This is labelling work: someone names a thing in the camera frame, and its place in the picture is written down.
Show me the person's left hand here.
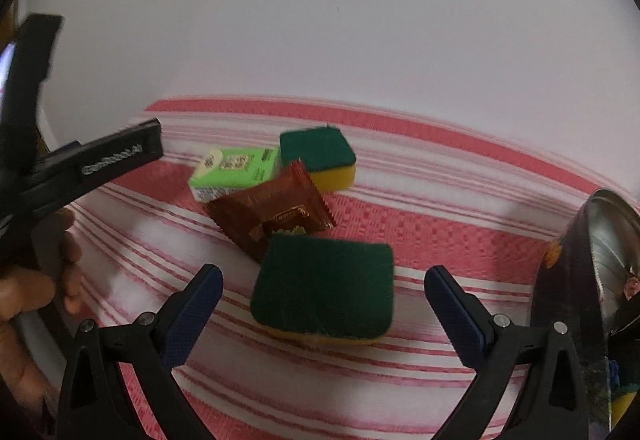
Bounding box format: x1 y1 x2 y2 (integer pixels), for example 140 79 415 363
0 207 85 408

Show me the pink striped tablecloth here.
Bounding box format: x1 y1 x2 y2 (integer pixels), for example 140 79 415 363
42 95 640 440

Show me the reddish brown snack wrapper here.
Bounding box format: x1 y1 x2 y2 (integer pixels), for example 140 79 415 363
206 161 337 263

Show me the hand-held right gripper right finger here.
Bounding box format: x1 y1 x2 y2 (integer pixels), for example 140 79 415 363
424 265 613 440

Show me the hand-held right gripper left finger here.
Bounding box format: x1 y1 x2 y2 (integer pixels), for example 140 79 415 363
57 264 224 440

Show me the green carton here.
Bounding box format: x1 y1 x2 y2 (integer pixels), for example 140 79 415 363
188 146 281 203

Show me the green and yellow sponge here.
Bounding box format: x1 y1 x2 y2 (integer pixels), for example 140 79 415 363
278 125 357 194
250 234 396 347

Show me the blue and yellow sponge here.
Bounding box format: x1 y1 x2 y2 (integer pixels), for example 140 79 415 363
607 360 640 416

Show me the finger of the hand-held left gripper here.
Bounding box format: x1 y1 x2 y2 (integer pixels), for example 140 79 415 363
0 14 64 181

